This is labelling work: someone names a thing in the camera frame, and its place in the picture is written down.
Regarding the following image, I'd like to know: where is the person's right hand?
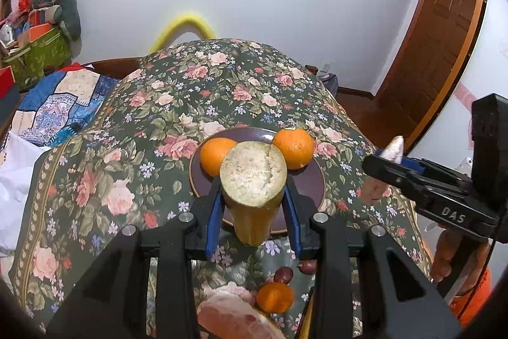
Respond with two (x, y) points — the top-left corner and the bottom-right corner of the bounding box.
(431, 228), (493, 294)

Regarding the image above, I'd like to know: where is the grey plush toy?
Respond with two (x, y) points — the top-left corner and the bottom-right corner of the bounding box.
(30, 0), (82, 42)

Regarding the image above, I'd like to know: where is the red flat box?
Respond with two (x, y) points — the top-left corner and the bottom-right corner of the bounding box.
(0, 67), (18, 101)

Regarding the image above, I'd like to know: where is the small pomelo slice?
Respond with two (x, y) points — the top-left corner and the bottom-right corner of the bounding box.
(362, 135), (405, 207)

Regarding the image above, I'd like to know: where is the wooden bed footboard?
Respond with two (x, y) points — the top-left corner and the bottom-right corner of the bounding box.
(91, 57), (318, 79)

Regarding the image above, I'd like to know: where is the brown wooden door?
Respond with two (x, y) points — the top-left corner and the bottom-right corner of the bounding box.
(375, 0), (491, 149)

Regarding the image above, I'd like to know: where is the small orange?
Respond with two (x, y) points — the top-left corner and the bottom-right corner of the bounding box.
(257, 282), (294, 314)

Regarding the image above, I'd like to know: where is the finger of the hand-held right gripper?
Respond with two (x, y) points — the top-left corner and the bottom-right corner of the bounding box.
(375, 149), (473, 186)
(363, 154), (427, 205)

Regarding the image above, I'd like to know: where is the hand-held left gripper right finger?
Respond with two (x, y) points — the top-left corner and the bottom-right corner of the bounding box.
(278, 176), (464, 339)

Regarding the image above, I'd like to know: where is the grey backpack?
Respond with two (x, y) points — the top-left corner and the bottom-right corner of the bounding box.
(317, 73), (339, 95)

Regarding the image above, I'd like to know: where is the white cloth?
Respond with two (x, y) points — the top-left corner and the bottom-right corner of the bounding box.
(0, 132), (52, 256)

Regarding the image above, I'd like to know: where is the floral cloth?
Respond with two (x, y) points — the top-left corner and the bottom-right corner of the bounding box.
(8, 38), (433, 339)

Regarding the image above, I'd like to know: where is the thick sugarcane piece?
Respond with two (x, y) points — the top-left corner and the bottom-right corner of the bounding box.
(219, 140), (287, 247)

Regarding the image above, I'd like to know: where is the dark round plate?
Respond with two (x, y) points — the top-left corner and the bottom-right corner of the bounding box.
(189, 127), (326, 234)

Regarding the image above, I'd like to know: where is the patchwork quilt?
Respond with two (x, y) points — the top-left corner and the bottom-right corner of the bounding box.
(10, 67), (122, 147)

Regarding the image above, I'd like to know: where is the person's right forearm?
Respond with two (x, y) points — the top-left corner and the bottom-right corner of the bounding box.
(450, 269), (493, 324)

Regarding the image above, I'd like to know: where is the orange cardboard box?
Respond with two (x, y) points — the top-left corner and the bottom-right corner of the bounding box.
(22, 23), (56, 44)

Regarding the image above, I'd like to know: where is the green printed bag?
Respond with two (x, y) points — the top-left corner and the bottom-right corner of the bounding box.
(2, 28), (74, 89)

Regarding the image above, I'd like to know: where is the large orange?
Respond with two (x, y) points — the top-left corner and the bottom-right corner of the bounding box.
(199, 138), (239, 178)
(272, 128), (315, 170)

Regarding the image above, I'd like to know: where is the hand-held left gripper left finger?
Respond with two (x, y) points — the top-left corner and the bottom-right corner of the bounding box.
(45, 176), (229, 339)

